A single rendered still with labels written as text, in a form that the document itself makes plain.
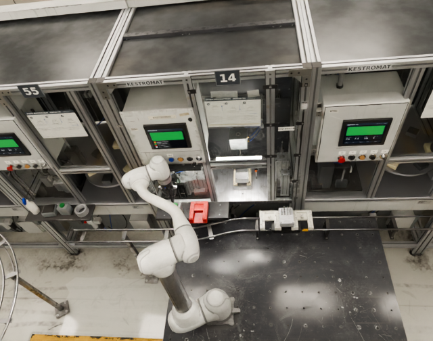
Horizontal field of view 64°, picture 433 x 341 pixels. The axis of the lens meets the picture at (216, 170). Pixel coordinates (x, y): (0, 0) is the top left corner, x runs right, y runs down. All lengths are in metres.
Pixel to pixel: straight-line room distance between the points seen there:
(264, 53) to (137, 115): 0.77
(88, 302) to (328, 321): 2.13
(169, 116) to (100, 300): 2.10
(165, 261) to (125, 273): 1.78
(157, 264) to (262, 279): 0.97
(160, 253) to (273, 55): 1.15
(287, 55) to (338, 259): 1.46
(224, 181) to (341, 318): 1.22
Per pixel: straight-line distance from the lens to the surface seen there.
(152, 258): 1.79
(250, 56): 1.89
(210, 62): 1.89
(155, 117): 1.98
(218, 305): 2.22
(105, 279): 3.60
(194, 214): 2.54
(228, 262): 2.60
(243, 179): 2.55
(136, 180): 2.09
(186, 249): 1.77
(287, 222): 2.45
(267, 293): 2.50
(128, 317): 3.38
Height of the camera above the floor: 3.04
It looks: 50 degrees down
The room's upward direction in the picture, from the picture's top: 11 degrees counter-clockwise
